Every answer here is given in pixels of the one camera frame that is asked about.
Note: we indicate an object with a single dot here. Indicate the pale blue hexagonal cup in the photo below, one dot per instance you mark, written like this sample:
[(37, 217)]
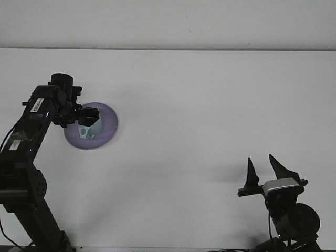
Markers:
[(95, 130)]

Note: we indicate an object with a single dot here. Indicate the lilac round plate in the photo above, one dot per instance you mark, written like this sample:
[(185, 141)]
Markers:
[(109, 123)]

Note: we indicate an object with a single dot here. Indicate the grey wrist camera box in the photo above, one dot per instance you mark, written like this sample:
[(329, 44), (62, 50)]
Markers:
[(281, 185)]

